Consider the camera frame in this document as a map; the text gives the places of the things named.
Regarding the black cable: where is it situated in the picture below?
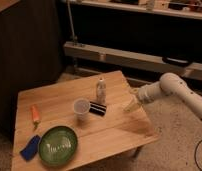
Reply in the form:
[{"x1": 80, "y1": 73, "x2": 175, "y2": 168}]
[{"x1": 194, "y1": 137, "x2": 202, "y2": 171}]

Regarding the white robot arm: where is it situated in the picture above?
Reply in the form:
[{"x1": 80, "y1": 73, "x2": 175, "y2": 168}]
[{"x1": 124, "y1": 73, "x2": 202, "y2": 121}]

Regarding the wooden table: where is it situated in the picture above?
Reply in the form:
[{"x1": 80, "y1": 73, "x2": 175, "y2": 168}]
[{"x1": 12, "y1": 71, "x2": 158, "y2": 171}]

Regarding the small white bottle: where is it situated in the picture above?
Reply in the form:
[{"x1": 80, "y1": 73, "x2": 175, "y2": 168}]
[{"x1": 96, "y1": 78, "x2": 106, "y2": 104}]

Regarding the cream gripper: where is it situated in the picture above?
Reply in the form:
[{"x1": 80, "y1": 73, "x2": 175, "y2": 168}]
[{"x1": 124, "y1": 95, "x2": 141, "y2": 112}]

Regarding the blue sponge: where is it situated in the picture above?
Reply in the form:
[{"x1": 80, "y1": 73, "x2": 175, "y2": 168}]
[{"x1": 20, "y1": 135, "x2": 40, "y2": 161}]

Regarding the orange toy carrot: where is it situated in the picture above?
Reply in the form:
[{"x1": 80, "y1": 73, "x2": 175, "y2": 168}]
[{"x1": 31, "y1": 105, "x2": 40, "y2": 129}]

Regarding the black white striped eraser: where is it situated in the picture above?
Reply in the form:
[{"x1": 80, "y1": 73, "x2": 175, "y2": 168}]
[{"x1": 90, "y1": 102, "x2": 107, "y2": 116}]

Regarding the green plate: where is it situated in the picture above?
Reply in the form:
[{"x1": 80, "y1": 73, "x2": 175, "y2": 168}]
[{"x1": 38, "y1": 126, "x2": 78, "y2": 167}]

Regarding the metal shelf rail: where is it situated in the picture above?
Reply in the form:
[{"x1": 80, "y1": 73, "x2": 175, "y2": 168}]
[{"x1": 63, "y1": 42, "x2": 202, "y2": 81}]

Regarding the black handle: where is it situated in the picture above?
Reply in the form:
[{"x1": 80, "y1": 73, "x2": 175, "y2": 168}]
[{"x1": 162, "y1": 57, "x2": 192, "y2": 67}]

